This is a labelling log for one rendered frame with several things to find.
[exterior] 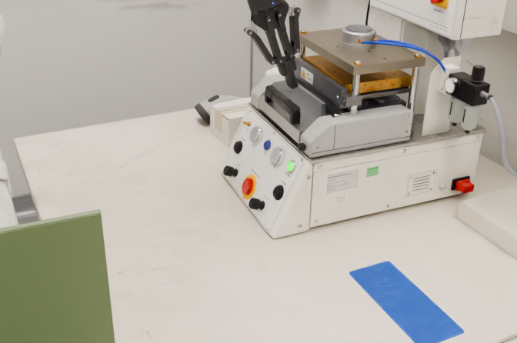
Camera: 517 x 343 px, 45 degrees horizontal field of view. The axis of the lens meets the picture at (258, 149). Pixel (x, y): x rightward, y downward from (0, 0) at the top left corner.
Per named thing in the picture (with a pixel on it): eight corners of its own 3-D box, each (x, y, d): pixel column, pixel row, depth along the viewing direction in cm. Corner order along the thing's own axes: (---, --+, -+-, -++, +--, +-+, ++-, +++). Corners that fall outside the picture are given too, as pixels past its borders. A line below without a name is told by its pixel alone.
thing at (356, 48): (378, 58, 161) (383, 8, 156) (455, 99, 136) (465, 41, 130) (294, 68, 153) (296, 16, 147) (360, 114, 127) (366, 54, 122)
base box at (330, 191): (392, 139, 180) (399, 84, 172) (481, 201, 149) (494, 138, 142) (219, 171, 161) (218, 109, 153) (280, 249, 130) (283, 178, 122)
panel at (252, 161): (221, 172, 159) (251, 108, 154) (268, 234, 134) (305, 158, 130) (215, 171, 158) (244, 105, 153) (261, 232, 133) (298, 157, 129)
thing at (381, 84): (361, 64, 156) (365, 28, 152) (414, 94, 138) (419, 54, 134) (301, 72, 150) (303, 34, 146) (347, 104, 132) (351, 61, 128)
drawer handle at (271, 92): (271, 99, 147) (272, 84, 145) (300, 124, 135) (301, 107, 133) (264, 101, 146) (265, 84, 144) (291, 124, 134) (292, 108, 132)
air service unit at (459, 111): (445, 114, 140) (455, 51, 134) (490, 140, 128) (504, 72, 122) (426, 118, 138) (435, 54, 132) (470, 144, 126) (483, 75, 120)
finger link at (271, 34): (271, 16, 127) (265, 18, 127) (285, 64, 133) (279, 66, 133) (264, 11, 130) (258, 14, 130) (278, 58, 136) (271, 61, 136)
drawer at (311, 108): (361, 95, 161) (365, 66, 158) (412, 128, 143) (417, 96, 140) (258, 110, 151) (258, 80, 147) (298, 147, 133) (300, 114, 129)
